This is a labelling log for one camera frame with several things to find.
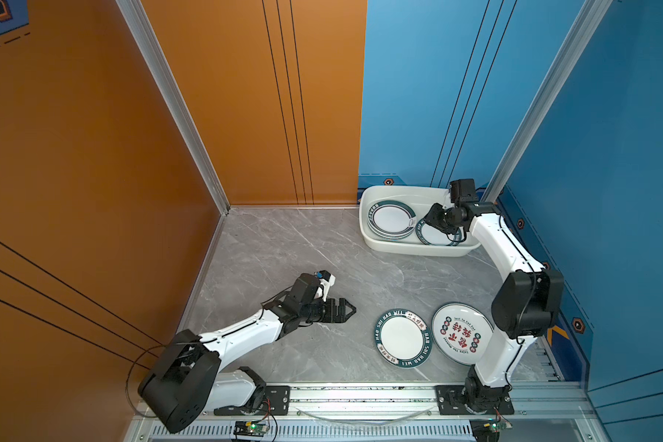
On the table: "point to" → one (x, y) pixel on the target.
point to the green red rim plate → (391, 220)
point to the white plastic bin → (420, 200)
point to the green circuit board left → (250, 428)
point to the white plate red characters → (461, 332)
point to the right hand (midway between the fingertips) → (426, 219)
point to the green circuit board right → (488, 429)
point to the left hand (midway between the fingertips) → (346, 308)
